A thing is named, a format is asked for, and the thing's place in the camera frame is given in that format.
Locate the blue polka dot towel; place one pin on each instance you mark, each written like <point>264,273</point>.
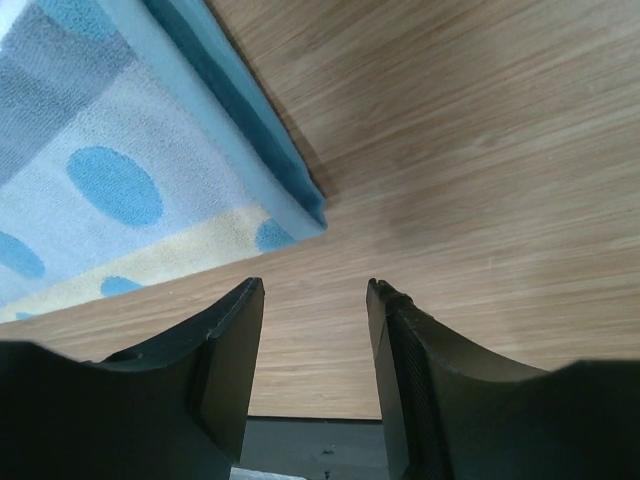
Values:
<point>136,148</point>

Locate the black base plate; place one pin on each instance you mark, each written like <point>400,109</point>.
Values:
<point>315,448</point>

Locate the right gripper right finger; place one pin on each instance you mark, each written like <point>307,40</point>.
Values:
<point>453,409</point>

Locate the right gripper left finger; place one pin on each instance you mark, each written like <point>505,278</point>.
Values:
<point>172,407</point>

